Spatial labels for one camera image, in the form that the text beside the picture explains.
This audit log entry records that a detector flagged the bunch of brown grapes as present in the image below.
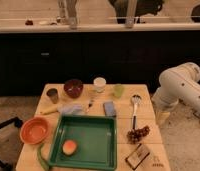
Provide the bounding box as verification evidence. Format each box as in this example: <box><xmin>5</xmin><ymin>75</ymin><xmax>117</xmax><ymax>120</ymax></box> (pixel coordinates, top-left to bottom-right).
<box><xmin>127</xmin><ymin>126</ymin><xmax>150</xmax><ymax>144</ymax></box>

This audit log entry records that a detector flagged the brown chocolate box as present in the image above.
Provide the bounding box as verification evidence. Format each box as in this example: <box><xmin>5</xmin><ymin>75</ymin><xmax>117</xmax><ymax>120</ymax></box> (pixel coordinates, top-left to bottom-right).
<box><xmin>125</xmin><ymin>144</ymin><xmax>150</xmax><ymax>171</ymax></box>

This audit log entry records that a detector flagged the light blue cloth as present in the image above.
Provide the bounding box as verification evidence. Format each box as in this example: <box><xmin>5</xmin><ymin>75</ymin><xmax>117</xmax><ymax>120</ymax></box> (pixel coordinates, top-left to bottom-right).
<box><xmin>57</xmin><ymin>104</ymin><xmax>83</xmax><ymax>115</ymax></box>

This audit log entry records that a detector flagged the white cup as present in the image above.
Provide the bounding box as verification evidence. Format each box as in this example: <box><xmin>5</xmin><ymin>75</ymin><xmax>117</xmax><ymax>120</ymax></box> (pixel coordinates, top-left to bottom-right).
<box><xmin>93</xmin><ymin>77</ymin><xmax>106</xmax><ymax>93</ymax></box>

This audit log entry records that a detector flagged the yellow banana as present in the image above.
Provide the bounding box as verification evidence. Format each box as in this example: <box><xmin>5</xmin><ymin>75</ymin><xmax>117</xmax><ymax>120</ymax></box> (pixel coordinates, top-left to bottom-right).
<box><xmin>40</xmin><ymin>107</ymin><xmax>58</xmax><ymax>115</ymax></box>

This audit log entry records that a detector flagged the metal cup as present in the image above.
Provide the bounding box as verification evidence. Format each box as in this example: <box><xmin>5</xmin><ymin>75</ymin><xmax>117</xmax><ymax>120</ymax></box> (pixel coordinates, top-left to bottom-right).
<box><xmin>46</xmin><ymin>88</ymin><xmax>59</xmax><ymax>104</ymax></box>

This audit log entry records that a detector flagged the green bean pod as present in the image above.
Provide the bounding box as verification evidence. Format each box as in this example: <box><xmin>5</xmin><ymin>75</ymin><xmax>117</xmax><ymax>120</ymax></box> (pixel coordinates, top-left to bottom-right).
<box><xmin>37</xmin><ymin>144</ymin><xmax>51</xmax><ymax>171</ymax></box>

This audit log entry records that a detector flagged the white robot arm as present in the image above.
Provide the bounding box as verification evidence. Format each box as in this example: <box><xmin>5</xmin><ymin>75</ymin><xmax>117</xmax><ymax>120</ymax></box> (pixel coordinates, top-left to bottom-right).
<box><xmin>152</xmin><ymin>62</ymin><xmax>200</xmax><ymax>125</ymax></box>

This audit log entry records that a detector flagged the metal spoon black handle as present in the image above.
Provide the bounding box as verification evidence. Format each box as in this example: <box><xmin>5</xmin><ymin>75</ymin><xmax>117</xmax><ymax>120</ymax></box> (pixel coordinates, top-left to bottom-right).
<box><xmin>131</xmin><ymin>95</ymin><xmax>142</xmax><ymax>129</ymax></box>

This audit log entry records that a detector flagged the peach fruit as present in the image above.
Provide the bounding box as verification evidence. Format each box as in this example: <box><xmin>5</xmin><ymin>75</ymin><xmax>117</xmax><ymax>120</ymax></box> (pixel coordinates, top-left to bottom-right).
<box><xmin>62</xmin><ymin>140</ymin><xmax>77</xmax><ymax>155</ymax></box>

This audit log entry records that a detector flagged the dark red bowl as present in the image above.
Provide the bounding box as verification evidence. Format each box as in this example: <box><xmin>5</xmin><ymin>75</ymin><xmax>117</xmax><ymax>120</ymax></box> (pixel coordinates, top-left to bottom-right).
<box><xmin>64</xmin><ymin>79</ymin><xmax>83</xmax><ymax>98</ymax></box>

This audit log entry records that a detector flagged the black chair frame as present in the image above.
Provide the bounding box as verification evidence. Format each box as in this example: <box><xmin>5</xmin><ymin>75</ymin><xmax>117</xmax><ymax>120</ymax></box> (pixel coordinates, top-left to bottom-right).
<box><xmin>0</xmin><ymin>116</ymin><xmax>24</xmax><ymax>171</ymax></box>

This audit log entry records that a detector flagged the small brush tool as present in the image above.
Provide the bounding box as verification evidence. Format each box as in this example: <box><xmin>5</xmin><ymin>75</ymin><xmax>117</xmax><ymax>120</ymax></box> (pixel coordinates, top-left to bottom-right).
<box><xmin>85</xmin><ymin>99</ymin><xmax>94</xmax><ymax>113</ymax></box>

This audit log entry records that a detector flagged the green plastic tray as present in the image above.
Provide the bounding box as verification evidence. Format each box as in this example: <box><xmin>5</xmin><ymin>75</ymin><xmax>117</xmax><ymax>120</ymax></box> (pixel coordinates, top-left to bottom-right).
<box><xmin>48</xmin><ymin>116</ymin><xmax>117</xmax><ymax>171</ymax></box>

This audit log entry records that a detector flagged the orange bowl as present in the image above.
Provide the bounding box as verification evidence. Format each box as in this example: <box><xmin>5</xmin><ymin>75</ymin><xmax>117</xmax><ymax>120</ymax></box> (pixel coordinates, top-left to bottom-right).
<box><xmin>20</xmin><ymin>117</ymin><xmax>49</xmax><ymax>145</ymax></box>

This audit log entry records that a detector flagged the blue grey sponge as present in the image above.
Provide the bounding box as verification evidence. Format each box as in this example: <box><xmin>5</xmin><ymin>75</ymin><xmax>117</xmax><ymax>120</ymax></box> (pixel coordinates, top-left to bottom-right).
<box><xmin>103</xmin><ymin>101</ymin><xmax>116</xmax><ymax>117</ymax></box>

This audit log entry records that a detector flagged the light green cup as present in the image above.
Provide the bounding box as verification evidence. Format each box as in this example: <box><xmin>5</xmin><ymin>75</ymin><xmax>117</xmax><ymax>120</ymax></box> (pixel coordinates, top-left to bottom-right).
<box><xmin>113</xmin><ymin>84</ymin><xmax>124</xmax><ymax>98</ymax></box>

